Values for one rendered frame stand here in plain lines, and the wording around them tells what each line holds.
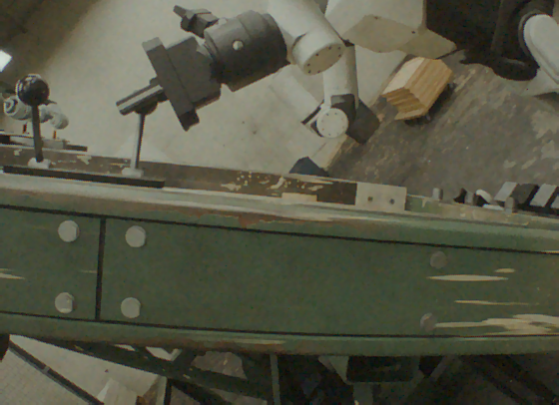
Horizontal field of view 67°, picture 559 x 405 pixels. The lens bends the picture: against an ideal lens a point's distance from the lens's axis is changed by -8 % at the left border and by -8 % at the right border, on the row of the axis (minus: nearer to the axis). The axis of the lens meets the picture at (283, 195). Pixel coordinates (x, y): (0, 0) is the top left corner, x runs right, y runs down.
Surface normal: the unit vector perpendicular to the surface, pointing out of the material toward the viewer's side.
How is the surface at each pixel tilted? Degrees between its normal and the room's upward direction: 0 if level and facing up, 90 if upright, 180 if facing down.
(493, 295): 90
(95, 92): 90
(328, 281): 90
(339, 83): 90
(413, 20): 101
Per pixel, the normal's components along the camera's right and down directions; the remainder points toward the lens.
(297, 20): 0.00, -0.27
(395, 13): -0.15, 0.71
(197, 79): 0.18, 0.07
